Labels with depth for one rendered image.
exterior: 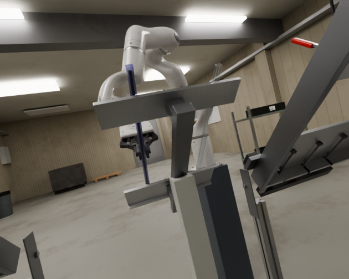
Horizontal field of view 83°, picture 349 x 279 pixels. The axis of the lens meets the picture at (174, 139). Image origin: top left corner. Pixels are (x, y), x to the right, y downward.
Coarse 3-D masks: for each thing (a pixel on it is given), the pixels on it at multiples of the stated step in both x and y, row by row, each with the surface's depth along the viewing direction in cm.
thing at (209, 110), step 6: (216, 66) 44; (216, 72) 45; (216, 78) 46; (210, 108) 53; (210, 114) 54; (210, 120) 56; (204, 126) 58; (204, 132) 59; (204, 138) 61; (204, 144) 64; (198, 156) 69; (198, 162) 70; (198, 168) 73
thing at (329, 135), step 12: (348, 120) 64; (312, 132) 61; (324, 132) 63; (336, 132) 66; (348, 132) 70; (300, 144) 64; (312, 144) 67; (324, 144) 70; (348, 144) 78; (288, 156) 67; (300, 156) 70; (312, 156) 74
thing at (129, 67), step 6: (126, 66) 38; (132, 66) 38; (126, 72) 39; (132, 72) 38; (132, 78) 39; (132, 84) 40; (132, 90) 41; (138, 126) 49; (138, 132) 51; (138, 138) 52; (138, 144) 55; (144, 150) 56; (144, 156) 58; (144, 162) 60; (144, 168) 63; (144, 174) 65
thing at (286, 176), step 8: (336, 152) 80; (344, 152) 80; (312, 160) 77; (320, 160) 77; (328, 160) 77; (336, 160) 77; (344, 160) 77; (288, 168) 74; (296, 168) 74; (304, 168) 74; (312, 168) 74; (320, 168) 74; (280, 176) 73; (288, 176) 72; (296, 176) 72; (272, 184) 69
